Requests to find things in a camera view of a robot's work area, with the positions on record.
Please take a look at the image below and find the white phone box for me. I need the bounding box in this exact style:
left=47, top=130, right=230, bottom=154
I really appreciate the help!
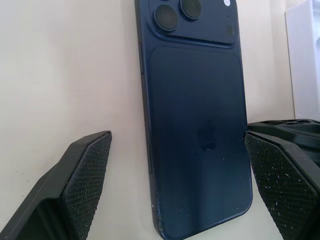
left=284, top=0, right=320, bottom=121

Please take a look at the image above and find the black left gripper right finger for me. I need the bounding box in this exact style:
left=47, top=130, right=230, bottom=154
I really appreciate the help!
left=243, top=130, right=320, bottom=240

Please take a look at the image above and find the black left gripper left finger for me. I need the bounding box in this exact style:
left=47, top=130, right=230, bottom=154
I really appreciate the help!
left=0, top=130, right=113, bottom=240

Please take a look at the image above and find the dark blue smartphone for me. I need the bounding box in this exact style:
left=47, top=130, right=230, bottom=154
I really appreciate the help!
left=134, top=0, right=254, bottom=240

